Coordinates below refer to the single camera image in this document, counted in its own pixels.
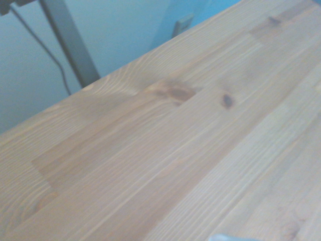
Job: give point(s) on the grey metal stand pole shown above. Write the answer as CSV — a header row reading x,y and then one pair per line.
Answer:
x,y
72,47

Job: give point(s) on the grey wall socket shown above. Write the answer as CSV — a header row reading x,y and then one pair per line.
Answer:
x,y
183,23

